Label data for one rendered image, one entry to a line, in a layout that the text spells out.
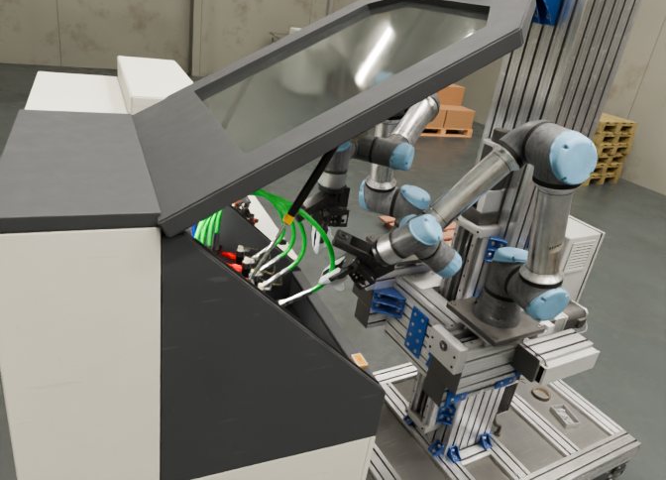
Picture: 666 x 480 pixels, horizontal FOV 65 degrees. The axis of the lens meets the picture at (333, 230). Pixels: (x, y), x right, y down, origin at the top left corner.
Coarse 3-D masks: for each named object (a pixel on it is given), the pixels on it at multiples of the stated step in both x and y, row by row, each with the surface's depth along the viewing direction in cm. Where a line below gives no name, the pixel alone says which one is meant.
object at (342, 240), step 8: (336, 232) 134; (344, 232) 134; (336, 240) 132; (344, 240) 132; (352, 240) 133; (360, 240) 134; (344, 248) 132; (352, 248) 132; (360, 248) 132; (368, 248) 133; (360, 256) 133; (368, 256) 132
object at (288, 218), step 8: (328, 152) 104; (320, 160) 105; (328, 160) 105; (320, 168) 105; (312, 176) 106; (320, 176) 106; (304, 184) 107; (312, 184) 106; (304, 192) 106; (296, 200) 107; (304, 200) 108; (296, 208) 107; (288, 216) 108; (288, 224) 109; (280, 232) 109; (272, 248) 111; (264, 256) 111; (256, 272) 112
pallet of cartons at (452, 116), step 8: (448, 88) 865; (456, 88) 872; (464, 88) 879; (440, 96) 866; (448, 96) 872; (456, 96) 879; (440, 104) 869; (448, 104) 880; (456, 104) 886; (440, 112) 831; (448, 112) 836; (456, 112) 842; (464, 112) 849; (472, 112) 855; (440, 120) 837; (448, 120) 843; (456, 120) 849; (464, 120) 855; (472, 120) 862; (432, 128) 837; (440, 128) 842; (448, 128) 848; (456, 128) 856; (464, 128) 862; (440, 136) 849; (448, 136) 855; (456, 136) 862; (464, 136) 868
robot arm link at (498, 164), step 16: (528, 128) 134; (496, 144) 140; (512, 144) 137; (496, 160) 138; (512, 160) 137; (464, 176) 141; (480, 176) 138; (496, 176) 138; (448, 192) 141; (464, 192) 139; (480, 192) 139; (432, 208) 141; (448, 208) 139; (464, 208) 140; (400, 224) 146; (448, 224) 141
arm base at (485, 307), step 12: (480, 300) 165; (492, 300) 161; (504, 300) 159; (480, 312) 163; (492, 312) 161; (504, 312) 160; (516, 312) 161; (492, 324) 161; (504, 324) 160; (516, 324) 163
